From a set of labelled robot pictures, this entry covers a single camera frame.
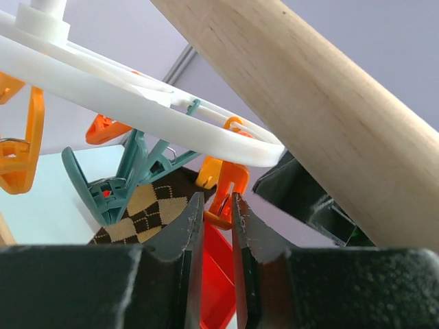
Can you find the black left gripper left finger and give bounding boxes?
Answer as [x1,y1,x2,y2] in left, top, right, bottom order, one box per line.
[1,192,204,328]

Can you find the brown argyle sock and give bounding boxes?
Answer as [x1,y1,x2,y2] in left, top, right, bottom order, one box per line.
[89,167,216,245]

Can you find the teal clothes peg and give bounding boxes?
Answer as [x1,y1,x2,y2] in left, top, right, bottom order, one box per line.
[62,130,200,226]

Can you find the red plastic bin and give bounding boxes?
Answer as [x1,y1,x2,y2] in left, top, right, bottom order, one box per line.
[200,222,236,328]

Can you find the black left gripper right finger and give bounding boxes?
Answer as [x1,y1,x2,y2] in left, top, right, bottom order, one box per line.
[232,193,438,328]

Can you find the orange clothes peg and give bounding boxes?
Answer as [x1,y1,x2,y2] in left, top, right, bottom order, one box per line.
[195,156,250,230]

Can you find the wooden rack stand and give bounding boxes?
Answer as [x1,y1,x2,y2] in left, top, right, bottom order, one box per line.
[155,1,438,251]

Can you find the white round clip hanger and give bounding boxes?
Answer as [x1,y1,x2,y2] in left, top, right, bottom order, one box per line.
[1,1,285,167]

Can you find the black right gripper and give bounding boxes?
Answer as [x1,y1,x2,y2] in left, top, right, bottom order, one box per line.
[252,151,375,247]

